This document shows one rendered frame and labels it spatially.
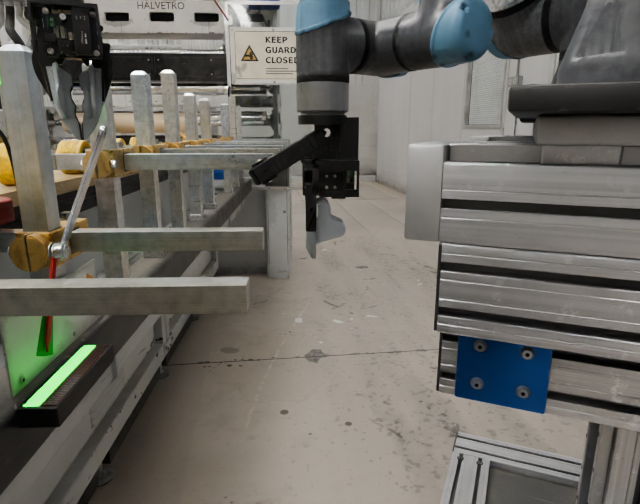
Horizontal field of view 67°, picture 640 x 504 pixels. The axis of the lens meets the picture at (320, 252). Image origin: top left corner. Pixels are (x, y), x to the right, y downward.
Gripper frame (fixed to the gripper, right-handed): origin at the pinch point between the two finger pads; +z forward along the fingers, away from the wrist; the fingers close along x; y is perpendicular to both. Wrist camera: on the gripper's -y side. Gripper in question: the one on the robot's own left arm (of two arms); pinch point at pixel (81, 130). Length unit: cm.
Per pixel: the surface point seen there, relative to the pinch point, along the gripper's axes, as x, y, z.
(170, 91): 19, -74, -10
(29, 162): -6.9, -3.1, 4.2
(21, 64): -6.2, -2.9, -8.1
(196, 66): 54, -255, -38
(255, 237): 21.9, 2.8, 15.5
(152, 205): 10, -50, 18
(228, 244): 18.1, 1.4, 16.6
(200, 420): 22, -86, 101
